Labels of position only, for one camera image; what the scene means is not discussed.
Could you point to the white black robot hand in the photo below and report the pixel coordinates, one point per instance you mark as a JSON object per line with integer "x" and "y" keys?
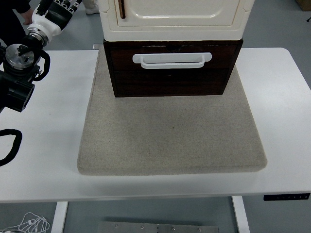
{"x": 46, "y": 24}

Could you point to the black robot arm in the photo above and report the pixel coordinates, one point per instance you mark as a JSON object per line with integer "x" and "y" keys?
{"x": 17, "y": 87}

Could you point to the person's hand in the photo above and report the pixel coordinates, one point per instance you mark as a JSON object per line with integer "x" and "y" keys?
{"x": 27, "y": 18}

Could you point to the person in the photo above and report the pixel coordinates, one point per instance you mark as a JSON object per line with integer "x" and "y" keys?
{"x": 9, "y": 24}

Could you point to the person's white shoe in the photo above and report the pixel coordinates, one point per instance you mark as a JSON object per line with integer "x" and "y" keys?
{"x": 92, "y": 9}

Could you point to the beige felt mat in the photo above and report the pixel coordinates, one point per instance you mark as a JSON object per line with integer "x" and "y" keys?
{"x": 170, "y": 136}

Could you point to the white table leg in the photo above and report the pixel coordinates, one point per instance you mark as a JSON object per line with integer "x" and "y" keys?
{"x": 241, "y": 216}
{"x": 59, "y": 217}

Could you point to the cardboard box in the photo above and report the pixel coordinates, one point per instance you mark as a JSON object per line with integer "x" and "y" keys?
{"x": 305, "y": 4}

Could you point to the black table control panel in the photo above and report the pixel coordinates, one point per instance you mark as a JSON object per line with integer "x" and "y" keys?
{"x": 286, "y": 196}

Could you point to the grey table frame bracket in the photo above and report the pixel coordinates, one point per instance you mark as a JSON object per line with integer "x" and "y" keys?
{"x": 96, "y": 46}

